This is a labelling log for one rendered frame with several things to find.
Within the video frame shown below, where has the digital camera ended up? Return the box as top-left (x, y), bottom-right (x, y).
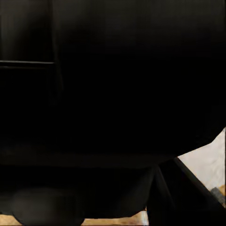
top-left (0, 0), bottom-right (226, 226)

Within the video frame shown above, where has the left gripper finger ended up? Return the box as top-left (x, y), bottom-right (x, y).
top-left (146, 157), bottom-right (226, 226)

